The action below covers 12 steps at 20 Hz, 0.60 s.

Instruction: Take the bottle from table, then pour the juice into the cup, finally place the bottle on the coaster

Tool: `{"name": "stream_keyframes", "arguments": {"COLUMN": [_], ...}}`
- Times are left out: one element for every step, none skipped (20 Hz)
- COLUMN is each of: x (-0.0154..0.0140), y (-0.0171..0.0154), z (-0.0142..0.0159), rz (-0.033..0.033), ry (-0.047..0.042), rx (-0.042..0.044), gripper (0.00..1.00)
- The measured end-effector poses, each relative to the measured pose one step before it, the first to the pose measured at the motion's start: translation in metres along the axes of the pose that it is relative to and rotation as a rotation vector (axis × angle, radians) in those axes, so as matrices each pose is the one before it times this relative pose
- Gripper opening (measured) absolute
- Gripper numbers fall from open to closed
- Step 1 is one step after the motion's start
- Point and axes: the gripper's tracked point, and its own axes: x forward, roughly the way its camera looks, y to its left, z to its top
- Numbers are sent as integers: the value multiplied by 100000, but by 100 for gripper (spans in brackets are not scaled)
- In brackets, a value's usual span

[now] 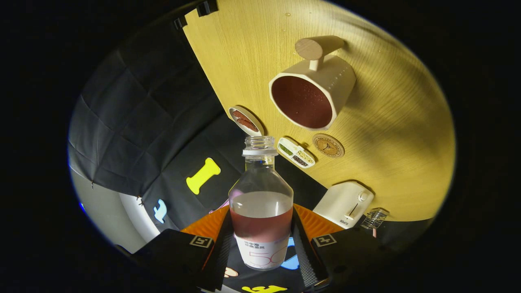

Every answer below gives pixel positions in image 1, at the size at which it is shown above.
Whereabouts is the cream cup wooden handle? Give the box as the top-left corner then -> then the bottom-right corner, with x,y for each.
269,35 -> 357,131

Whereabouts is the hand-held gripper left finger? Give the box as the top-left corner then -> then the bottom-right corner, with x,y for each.
130,205 -> 236,291

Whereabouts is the white round plate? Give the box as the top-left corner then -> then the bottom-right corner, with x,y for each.
228,106 -> 265,137

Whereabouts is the wooden table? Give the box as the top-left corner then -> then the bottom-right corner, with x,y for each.
182,0 -> 456,222

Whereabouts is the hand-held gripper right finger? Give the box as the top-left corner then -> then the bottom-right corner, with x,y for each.
290,203 -> 391,290

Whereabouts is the black backdrop cloth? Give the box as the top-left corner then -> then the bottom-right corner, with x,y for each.
68,8 -> 432,293

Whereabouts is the clear juice bottle pink label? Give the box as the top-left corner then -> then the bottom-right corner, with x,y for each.
228,136 -> 294,271

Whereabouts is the round brown coaster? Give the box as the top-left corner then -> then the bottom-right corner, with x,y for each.
312,133 -> 345,158

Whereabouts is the white divided seasoning dish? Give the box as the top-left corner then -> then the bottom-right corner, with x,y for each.
277,137 -> 316,168

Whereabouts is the white toaster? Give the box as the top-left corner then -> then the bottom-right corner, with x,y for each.
313,181 -> 374,230

